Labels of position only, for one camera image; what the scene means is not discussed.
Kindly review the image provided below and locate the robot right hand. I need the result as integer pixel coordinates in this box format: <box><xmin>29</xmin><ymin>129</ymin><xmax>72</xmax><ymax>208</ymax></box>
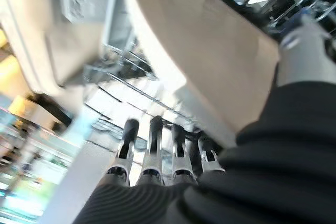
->
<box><xmin>70</xmin><ymin>11</ymin><xmax>336</xmax><ymax>224</ymax></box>

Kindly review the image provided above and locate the beige round plate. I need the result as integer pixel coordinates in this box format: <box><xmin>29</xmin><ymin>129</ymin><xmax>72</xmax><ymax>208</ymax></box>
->
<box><xmin>122</xmin><ymin>0</ymin><xmax>280</xmax><ymax>148</ymax></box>

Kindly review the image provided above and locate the wire dishwasher rack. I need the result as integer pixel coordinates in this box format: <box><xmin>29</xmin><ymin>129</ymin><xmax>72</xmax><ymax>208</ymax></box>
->
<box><xmin>83</xmin><ymin>0</ymin><xmax>336</xmax><ymax>141</ymax></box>

